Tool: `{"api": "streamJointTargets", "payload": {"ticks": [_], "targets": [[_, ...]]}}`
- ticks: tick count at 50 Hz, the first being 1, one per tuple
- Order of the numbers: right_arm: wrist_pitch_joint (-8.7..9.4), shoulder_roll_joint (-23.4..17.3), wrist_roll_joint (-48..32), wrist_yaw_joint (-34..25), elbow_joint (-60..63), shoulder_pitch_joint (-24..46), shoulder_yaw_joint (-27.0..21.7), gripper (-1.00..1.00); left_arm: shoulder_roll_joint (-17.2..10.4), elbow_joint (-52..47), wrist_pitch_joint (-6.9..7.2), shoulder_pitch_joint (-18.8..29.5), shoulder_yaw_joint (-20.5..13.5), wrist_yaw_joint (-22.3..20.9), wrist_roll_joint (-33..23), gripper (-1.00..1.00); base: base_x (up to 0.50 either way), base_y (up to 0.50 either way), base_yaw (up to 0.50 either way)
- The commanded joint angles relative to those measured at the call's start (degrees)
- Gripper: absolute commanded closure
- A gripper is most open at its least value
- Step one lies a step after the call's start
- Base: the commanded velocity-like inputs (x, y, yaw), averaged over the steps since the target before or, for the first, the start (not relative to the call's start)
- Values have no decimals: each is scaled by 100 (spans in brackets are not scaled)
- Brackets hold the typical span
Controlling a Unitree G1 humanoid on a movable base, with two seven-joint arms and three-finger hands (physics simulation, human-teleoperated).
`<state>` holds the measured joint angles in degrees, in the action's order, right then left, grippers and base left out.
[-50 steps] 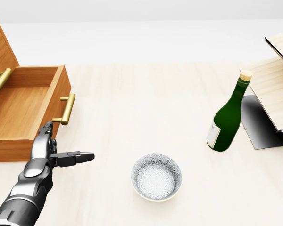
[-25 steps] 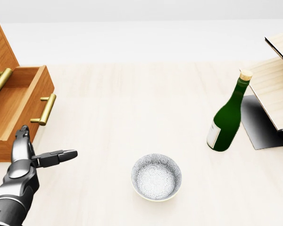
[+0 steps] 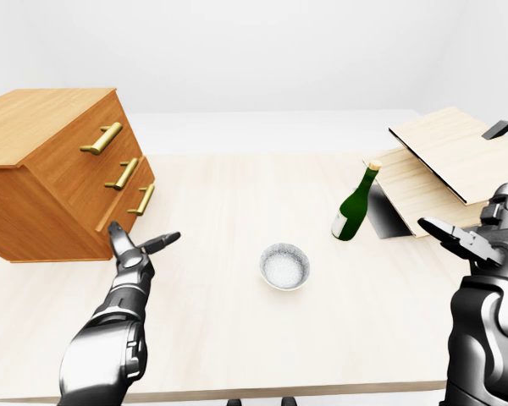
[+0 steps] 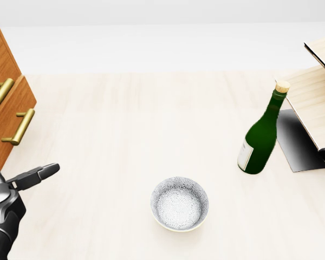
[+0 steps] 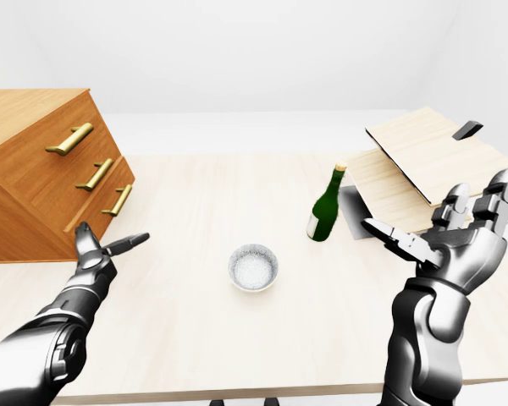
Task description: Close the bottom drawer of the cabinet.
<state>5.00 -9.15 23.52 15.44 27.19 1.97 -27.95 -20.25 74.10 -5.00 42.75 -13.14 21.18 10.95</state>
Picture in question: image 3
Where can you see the small dark shape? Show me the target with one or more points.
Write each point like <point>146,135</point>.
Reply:
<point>234,402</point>
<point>288,402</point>

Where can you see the patterned white bowl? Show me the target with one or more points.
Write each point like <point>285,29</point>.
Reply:
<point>284,267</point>

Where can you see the wooden cabinet with drawers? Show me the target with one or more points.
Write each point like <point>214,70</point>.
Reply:
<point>34,211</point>

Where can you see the medium wooden drawer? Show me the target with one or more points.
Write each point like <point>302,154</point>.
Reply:
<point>97,199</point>

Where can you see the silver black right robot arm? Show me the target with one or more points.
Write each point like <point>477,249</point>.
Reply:
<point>487,347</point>

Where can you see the small wooden drawer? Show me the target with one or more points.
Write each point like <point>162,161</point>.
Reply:
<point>123,215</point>

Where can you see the pale wooden box lid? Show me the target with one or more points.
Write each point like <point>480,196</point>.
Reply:
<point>461,156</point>

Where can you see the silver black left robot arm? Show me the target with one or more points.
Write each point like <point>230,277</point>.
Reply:
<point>106,347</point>

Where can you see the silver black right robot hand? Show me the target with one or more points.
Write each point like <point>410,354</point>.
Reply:
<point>495,247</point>

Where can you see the green glass bottle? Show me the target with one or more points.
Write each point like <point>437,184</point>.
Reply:
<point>352,209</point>

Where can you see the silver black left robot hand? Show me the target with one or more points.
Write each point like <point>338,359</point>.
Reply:
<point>131,256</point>

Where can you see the pale wooden box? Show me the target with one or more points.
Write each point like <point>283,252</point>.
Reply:
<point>419,199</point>

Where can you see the large wooden drawer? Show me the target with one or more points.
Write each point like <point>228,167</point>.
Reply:
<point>63,165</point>

